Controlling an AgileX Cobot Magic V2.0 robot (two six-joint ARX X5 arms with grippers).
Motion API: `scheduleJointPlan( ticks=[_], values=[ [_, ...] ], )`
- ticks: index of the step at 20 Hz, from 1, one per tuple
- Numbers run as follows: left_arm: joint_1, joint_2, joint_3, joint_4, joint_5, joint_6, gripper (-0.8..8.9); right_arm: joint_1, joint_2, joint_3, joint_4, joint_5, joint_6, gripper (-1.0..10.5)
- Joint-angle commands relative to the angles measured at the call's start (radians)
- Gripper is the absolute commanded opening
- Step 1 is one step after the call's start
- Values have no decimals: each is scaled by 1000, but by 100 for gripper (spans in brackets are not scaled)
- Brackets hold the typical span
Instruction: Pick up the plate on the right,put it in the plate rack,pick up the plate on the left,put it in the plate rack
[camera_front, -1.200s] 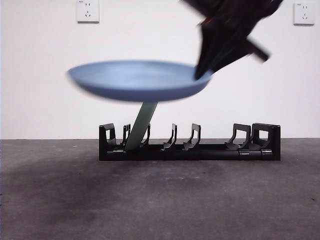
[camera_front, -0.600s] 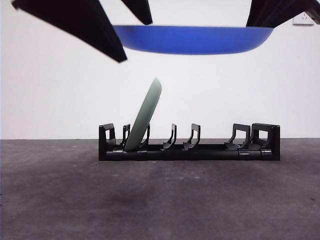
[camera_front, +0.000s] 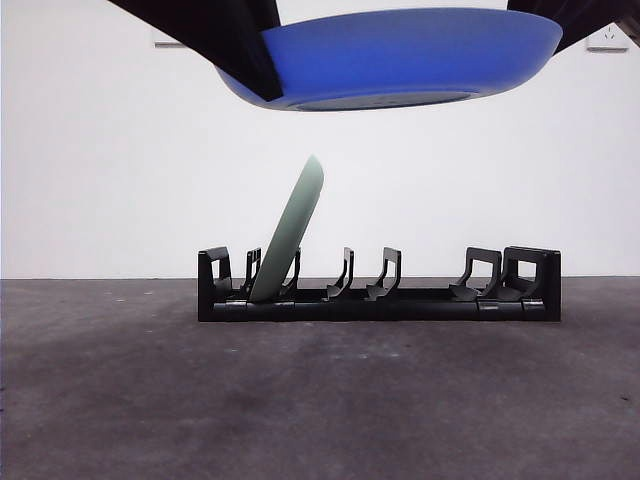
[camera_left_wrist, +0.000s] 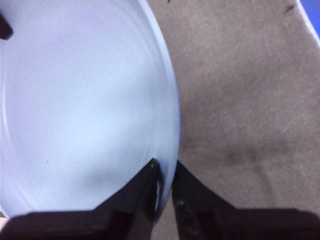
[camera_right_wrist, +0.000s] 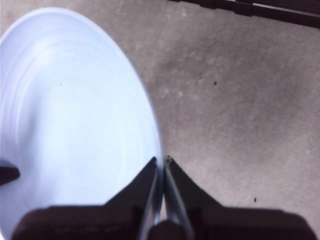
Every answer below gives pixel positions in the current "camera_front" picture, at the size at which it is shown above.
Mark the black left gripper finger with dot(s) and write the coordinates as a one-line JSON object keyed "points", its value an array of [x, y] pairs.
{"points": [[210, 30]]}

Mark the blue round plate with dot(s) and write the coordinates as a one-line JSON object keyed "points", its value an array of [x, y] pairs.
{"points": [[400, 60]]}

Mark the green round plate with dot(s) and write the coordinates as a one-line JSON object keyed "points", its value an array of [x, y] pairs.
{"points": [[292, 225]]}

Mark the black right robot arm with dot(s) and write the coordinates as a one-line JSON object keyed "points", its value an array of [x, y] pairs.
{"points": [[590, 20]]}

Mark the black plastic plate rack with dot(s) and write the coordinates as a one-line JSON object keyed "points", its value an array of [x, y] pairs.
{"points": [[550, 290]]}

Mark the white wall socket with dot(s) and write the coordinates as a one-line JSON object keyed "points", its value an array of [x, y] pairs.
{"points": [[161, 42], [610, 42]]}

